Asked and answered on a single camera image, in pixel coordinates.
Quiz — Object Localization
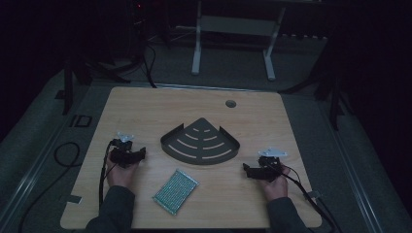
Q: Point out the person's left hand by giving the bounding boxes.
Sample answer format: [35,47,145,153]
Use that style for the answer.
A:
[105,150,141,196]

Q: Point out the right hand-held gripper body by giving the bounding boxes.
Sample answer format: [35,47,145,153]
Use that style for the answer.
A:
[256,148,289,183]

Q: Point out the white metal stand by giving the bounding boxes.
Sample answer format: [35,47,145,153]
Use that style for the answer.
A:
[190,0,287,82]

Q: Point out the dark grey corner shelf tray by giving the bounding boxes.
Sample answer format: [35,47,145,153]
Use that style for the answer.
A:
[159,116,241,166]

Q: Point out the black hanging cable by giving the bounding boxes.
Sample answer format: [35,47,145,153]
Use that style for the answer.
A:
[141,41,158,89]

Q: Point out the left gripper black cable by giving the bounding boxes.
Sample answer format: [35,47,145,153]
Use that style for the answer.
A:
[98,139,119,209]

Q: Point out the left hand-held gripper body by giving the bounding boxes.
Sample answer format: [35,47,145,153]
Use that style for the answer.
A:
[110,130,139,169]

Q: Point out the black floor cable loop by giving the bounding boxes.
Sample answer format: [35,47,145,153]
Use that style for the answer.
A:
[18,141,82,233]

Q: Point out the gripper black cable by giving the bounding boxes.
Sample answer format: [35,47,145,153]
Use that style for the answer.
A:
[98,139,119,209]
[279,164,342,233]

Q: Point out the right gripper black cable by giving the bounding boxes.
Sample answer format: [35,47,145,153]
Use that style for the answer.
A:
[279,164,342,233]

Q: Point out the person's right hand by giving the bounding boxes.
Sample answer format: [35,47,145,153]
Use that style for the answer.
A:
[258,164,292,202]

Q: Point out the black tripod stand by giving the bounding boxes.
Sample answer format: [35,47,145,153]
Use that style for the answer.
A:
[61,56,131,117]
[280,62,356,132]

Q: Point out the green perforated circuit board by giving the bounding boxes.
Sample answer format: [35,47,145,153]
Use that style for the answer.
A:
[152,168,200,216]

